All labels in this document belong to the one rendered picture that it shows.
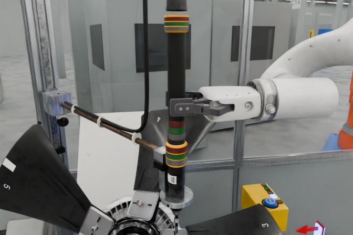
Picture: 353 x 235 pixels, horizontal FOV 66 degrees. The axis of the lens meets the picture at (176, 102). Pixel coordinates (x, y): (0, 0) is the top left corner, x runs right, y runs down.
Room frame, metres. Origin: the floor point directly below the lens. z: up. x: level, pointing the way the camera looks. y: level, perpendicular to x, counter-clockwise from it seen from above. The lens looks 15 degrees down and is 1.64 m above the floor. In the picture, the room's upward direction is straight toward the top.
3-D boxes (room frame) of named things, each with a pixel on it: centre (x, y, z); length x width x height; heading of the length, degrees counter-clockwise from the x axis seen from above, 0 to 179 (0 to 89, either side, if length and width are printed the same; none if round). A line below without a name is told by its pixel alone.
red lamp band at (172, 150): (0.50, 0.00, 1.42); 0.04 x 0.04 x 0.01
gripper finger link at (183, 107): (0.46, -0.02, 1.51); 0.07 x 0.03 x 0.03; 99
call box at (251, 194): (0.84, -0.31, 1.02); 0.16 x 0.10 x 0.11; 9
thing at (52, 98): (0.95, 0.43, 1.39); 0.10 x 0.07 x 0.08; 44
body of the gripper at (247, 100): (0.51, -0.11, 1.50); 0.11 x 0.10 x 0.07; 99
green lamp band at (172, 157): (0.50, 0.00, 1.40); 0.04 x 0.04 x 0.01
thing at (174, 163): (0.50, 0.00, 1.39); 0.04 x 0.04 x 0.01
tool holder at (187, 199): (0.50, 0.01, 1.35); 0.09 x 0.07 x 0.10; 44
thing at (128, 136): (0.72, 0.21, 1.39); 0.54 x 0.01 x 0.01; 44
